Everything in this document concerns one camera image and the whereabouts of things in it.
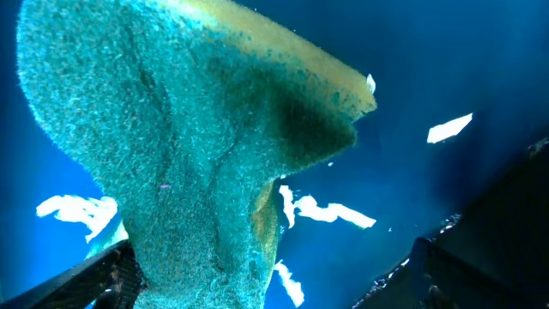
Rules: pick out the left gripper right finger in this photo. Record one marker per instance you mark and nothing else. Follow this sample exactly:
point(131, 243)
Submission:
point(494, 256)

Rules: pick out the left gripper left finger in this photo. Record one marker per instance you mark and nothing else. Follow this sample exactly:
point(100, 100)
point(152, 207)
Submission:
point(109, 279)

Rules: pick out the green yellow sponge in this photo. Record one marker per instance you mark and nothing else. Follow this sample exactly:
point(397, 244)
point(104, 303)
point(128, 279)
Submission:
point(186, 112)

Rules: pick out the black water basin tray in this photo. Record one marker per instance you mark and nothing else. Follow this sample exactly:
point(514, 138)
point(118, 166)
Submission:
point(462, 87)

